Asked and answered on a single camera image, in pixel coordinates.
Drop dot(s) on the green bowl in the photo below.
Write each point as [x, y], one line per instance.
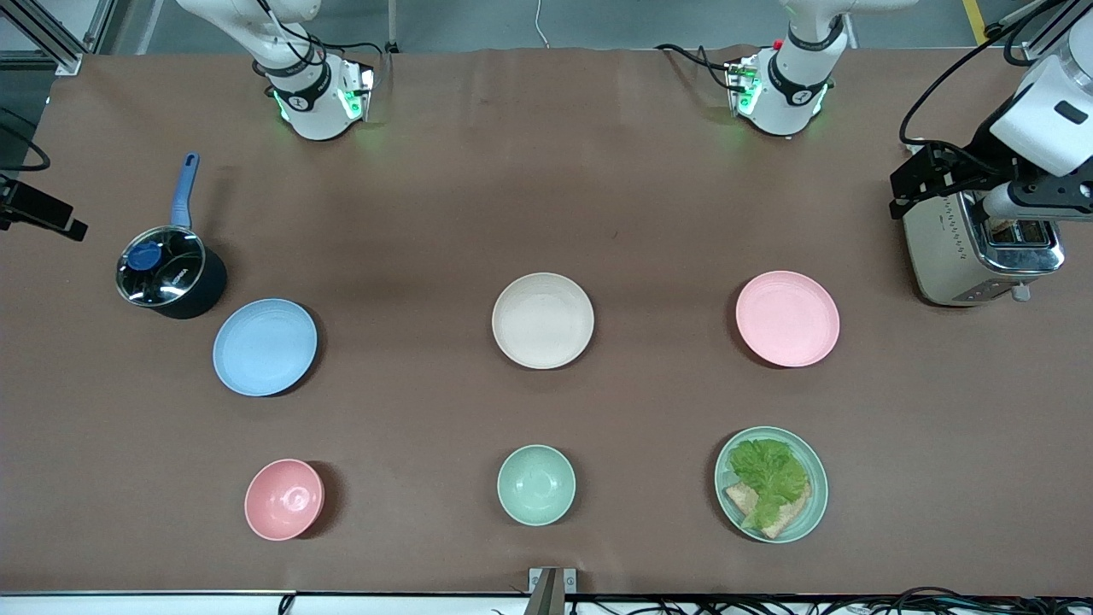
[536, 485]

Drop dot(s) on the blue plate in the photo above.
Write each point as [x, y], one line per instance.
[265, 347]

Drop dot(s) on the grey vertical pole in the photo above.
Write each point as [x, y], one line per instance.
[392, 26]

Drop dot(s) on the pink plate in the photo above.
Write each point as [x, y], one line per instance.
[787, 319]

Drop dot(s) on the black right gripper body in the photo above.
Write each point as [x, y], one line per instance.
[26, 202]

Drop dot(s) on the aluminium frame profile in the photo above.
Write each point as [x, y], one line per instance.
[43, 34]
[1046, 21]

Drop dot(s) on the green plate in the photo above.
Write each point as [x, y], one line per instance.
[815, 504]

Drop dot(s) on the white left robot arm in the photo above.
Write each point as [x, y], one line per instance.
[1055, 107]

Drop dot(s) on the green lettuce leaf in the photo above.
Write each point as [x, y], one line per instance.
[768, 478]

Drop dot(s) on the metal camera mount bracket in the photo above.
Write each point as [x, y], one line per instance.
[552, 589]

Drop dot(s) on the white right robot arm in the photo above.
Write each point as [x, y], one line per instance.
[312, 102]

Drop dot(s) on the beige plate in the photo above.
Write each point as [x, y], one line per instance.
[543, 320]

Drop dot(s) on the toast bread slice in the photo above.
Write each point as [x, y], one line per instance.
[790, 517]

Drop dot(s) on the pink bowl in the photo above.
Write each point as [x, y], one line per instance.
[284, 500]

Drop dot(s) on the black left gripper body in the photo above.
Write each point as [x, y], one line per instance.
[975, 160]

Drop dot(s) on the silver toaster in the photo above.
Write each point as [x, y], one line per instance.
[948, 256]

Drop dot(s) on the glass lid with blue knob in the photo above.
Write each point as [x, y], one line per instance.
[160, 265]

